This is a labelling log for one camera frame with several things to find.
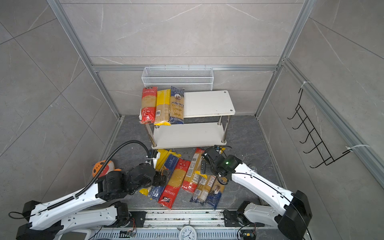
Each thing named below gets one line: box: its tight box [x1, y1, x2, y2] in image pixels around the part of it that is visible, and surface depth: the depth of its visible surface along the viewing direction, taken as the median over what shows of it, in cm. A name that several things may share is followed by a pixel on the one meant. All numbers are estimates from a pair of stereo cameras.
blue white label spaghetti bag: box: [190, 175, 217, 205], surface depth 83 cm
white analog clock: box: [179, 225, 197, 240], surface depth 68 cm
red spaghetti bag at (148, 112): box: [139, 86, 158, 125], surface depth 76 cm
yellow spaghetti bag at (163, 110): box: [153, 89, 171, 126], surface depth 74 cm
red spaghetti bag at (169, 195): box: [158, 158, 191, 210], surface depth 83 cm
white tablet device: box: [57, 229, 92, 240], surface depth 67 cm
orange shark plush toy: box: [92, 160, 122, 178], surface depth 84 cm
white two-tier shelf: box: [145, 90, 236, 149], surface depth 85 cm
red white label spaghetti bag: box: [181, 148, 205, 194], surface depth 87 cm
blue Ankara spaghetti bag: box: [169, 86, 185, 124], surface depth 74 cm
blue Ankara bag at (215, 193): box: [206, 176, 227, 211], surface depth 80 cm
